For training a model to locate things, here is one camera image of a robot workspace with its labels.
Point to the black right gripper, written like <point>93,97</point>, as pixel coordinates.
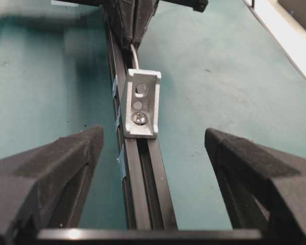
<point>122,17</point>

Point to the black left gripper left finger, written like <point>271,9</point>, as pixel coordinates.
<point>46,187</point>

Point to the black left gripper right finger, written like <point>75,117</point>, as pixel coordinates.
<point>264,189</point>

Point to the blue tape strips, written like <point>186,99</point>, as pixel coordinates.
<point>120,158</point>

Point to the silver pan head screw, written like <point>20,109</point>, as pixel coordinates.
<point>139,118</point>

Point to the white table edge strip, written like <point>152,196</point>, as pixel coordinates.
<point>284,28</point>

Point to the silver metal corner bracket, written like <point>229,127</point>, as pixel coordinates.
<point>141,93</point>

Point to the black aluminium extrusion rail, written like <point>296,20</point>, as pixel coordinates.
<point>147,198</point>

